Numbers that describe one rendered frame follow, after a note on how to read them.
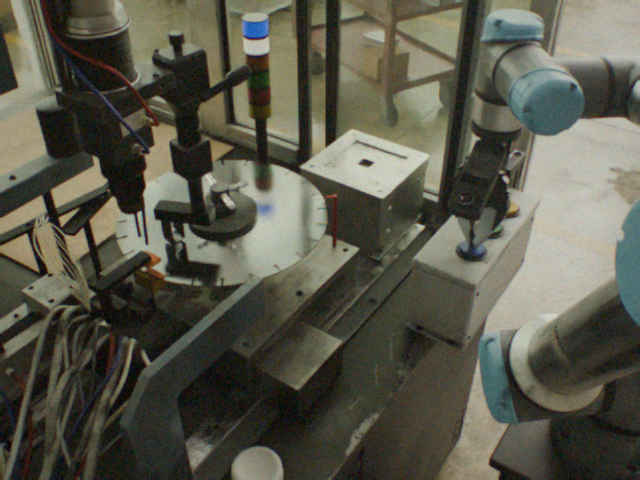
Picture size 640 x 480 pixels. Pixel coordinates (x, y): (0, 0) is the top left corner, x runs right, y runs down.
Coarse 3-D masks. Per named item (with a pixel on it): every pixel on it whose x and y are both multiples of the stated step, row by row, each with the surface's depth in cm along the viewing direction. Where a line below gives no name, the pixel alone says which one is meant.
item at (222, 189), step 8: (208, 176) 105; (216, 184) 102; (224, 184) 102; (232, 184) 103; (240, 184) 103; (248, 184) 104; (208, 192) 101; (216, 192) 101; (224, 192) 101; (216, 200) 102; (224, 200) 100; (232, 208) 99
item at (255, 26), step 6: (246, 18) 116; (252, 18) 116; (258, 18) 116; (264, 18) 116; (246, 24) 116; (252, 24) 115; (258, 24) 115; (264, 24) 116; (246, 30) 116; (252, 30) 116; (258, 30) 116; (264, 30) 117; (246, 36) 117; (252, 36) 116; (258, 36) 116; (264, 36) 117
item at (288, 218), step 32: (224, 160) 118; (160, 192) 110; (256, 192) 110; (288, 192) 110; (128, 224) 103; (160, 224) 103; (256, 224) 103; (288, 224) 103; (320, 224) 103; (128, 256) 97; (160, 256) 97; (192, 256) 97; (224, 256) 97; (256, 256) 97; (288, 256) 97
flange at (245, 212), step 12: (240, 192) 109; (240, 204) 106; (252, 204) 106; (216, 216) 103; (228, 216) 103; (240, 216) 103; (252, 216) 103; (192, 228) 102; (204, 228) 101; (216, 228) 101; (228, 228) 101; (240, 228) 101
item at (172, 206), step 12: (192, 192) 92; (204, 192) 94; (156, 204) 96; (168, 204) 96; (180, 204) 96; (192, 204) 94; (204, 204) 95; (156, 216) 96; (168, 216) 96; (180, 216) 95; (192, 216) 95; (204, 216) 94; (168, 228) 97; (180, 228) 99; (168, 240) 99
